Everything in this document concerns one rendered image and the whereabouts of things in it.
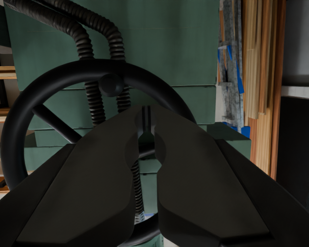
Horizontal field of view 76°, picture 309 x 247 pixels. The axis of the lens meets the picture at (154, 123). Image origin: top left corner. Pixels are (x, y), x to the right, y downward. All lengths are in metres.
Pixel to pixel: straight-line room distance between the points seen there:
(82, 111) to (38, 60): 0.14
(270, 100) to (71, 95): 1.65
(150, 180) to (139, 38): 0.29
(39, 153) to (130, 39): 0.33
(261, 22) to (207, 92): 1.46
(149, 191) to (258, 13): 1.66
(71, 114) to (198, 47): 0.32
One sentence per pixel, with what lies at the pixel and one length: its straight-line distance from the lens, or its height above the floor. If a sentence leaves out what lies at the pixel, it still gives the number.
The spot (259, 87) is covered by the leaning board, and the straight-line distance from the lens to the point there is 1.85.
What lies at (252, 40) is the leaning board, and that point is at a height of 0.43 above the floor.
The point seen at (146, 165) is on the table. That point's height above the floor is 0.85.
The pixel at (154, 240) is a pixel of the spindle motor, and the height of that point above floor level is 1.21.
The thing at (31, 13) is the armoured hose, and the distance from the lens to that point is 0.40.
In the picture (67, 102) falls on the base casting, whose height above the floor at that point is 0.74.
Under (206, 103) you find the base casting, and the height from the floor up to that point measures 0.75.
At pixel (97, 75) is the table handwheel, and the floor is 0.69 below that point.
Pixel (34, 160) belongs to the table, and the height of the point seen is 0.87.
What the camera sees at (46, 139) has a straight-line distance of 0.53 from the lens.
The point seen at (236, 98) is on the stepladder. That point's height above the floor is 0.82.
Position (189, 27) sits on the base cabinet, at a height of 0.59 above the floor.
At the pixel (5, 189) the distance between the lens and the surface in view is 3.24.
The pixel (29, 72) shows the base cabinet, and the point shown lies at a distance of 0.52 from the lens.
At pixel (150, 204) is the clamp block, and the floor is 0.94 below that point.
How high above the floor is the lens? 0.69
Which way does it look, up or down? 12 degrees up
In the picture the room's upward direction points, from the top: 178 degrees clockwise
